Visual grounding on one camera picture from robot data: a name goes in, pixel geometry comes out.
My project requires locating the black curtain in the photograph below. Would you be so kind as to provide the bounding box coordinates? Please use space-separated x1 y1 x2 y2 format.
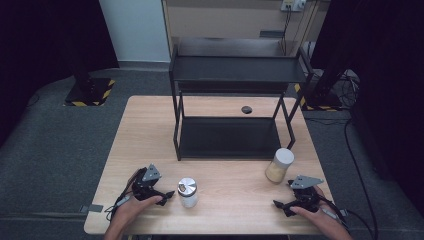
310 0 424 216
0 0 120 148

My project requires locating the right hand-held gripper cable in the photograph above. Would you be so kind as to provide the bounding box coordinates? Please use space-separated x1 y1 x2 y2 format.
318 194 376 239

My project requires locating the black metal two-tier rack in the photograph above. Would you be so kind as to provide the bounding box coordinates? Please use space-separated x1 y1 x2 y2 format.
168 36 315 162

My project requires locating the tangle of black cables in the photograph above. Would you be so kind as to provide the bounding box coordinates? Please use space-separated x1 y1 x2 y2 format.
338 70 362 110

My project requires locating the hand-held gripper cable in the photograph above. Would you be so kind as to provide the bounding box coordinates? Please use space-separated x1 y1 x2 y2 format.
104 169 142 223
318 194 376 239

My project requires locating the person's right hand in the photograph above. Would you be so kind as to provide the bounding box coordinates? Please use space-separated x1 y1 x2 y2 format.
289 185 342 232

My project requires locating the left hand-held gripper cable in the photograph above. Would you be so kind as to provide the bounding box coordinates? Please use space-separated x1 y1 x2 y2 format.
104 169 142 223

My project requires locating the glass jar with white lid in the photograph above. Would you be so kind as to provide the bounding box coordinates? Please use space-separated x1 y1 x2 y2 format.
264 147 296 184

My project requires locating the white wall socket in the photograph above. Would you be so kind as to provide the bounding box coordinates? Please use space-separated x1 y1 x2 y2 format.
280 0 307 13

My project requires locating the black cable from wall socket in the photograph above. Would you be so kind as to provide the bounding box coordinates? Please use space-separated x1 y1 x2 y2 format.
280 7 294 56

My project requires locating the grey wall plate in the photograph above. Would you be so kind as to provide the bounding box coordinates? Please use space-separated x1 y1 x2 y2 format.
259 30 285 39

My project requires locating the beige wooden board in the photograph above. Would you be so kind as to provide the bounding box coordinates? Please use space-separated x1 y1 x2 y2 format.
161 0 332 57

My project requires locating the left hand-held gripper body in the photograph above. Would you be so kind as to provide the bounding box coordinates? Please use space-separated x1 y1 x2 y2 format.
130 163 164 202

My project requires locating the glass jar with silver lid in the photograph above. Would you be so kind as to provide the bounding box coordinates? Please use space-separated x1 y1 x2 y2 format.
177 177 199 209

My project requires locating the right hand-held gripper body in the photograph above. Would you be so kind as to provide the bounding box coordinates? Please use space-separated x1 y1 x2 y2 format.
287 174 325 214

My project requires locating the person's left hand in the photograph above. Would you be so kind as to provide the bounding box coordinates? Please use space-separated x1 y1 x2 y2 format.
114 168 164 227

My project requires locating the grey tape strip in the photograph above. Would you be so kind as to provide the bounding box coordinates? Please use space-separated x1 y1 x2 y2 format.
79 203 105 215

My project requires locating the long black floor cable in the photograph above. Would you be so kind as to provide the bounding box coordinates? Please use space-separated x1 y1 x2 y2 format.
303 116 380 240

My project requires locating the black stand with striped base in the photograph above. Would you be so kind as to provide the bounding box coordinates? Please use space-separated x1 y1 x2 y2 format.
293 33 353 112
63 49 117 108

